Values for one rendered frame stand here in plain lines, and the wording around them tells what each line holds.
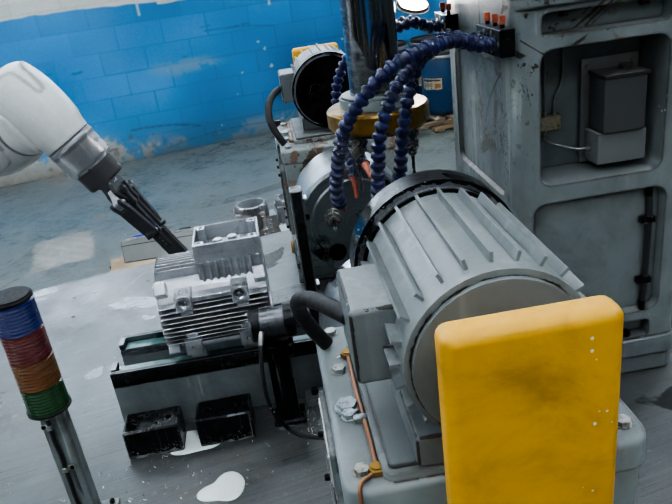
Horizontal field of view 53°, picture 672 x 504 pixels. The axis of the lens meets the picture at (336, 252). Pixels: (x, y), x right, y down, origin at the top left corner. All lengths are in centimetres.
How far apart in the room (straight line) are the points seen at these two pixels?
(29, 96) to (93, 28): 531
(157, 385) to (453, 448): 90
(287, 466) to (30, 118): 73
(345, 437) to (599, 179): 68
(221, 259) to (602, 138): 67
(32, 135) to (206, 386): 55
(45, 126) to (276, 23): 557
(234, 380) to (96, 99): 545
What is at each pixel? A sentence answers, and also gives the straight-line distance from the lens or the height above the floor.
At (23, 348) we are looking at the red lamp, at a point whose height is 115.
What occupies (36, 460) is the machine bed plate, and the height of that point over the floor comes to 80.
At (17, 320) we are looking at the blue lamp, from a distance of 101.
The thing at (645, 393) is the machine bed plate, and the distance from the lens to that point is 136.
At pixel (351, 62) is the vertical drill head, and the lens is 118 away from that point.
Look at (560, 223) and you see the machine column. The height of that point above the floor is 113.
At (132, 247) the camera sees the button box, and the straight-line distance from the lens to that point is 153.
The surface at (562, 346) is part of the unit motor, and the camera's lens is 49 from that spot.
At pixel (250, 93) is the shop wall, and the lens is 675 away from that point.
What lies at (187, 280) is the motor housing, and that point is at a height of 108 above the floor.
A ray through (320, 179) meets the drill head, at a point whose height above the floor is 114.
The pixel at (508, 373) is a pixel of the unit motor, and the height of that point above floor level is 131.
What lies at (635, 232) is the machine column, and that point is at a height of 109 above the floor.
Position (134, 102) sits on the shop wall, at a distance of 663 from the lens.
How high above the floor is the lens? 159
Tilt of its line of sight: 24 degrees down
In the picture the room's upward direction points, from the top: 8 degrees counter-clockwise
